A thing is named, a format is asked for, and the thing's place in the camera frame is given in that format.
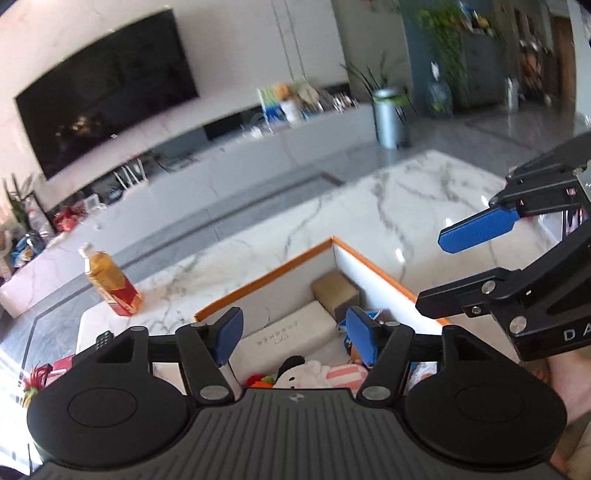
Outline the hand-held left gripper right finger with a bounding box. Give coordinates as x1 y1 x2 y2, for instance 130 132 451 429
346 306 513 402

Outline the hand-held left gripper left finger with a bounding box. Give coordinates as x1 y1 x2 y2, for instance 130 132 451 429
95 306 245 402

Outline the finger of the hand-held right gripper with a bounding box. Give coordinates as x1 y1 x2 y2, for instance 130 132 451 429
415 225 591 320
438 133 591 254

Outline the small brown cardboard box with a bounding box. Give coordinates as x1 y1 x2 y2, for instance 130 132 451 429
311 271 361 315

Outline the long white case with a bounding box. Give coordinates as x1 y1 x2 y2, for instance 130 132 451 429
228 299 341 371

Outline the white plush with pink stripes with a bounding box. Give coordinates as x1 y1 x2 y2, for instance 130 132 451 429
274 354 371 389

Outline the orange-rimmed white cardboard box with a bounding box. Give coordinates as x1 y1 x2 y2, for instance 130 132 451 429
192 236 452 402

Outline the person's right forearm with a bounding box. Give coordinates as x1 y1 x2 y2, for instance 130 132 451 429
544 352 591 468

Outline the tea bottle with red label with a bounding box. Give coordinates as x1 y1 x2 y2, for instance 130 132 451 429
77 242 144 317

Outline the grey metal planter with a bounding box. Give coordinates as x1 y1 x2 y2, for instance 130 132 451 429
372 88 411 150

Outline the blue water jug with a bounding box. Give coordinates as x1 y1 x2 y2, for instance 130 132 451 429
427 62 454 114

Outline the white marble television cabinet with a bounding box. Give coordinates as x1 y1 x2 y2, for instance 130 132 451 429
0 102 378 320

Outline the grey sideboard cabinet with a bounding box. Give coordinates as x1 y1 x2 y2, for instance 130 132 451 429
461 27 509 108

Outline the white router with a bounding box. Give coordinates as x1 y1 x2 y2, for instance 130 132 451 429
113 159 151 191

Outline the long-leaf green plant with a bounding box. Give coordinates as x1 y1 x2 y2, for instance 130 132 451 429
339 51 416 116

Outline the trailing green plant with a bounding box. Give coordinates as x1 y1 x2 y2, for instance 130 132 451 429
405 0 468 108

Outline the red feather toy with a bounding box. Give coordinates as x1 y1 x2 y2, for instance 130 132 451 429
20 364 54 398

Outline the potted orchid plant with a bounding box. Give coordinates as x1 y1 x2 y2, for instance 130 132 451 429
2 174 38 232

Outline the black curved television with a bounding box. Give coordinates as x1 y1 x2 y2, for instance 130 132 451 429
14 10 201 181

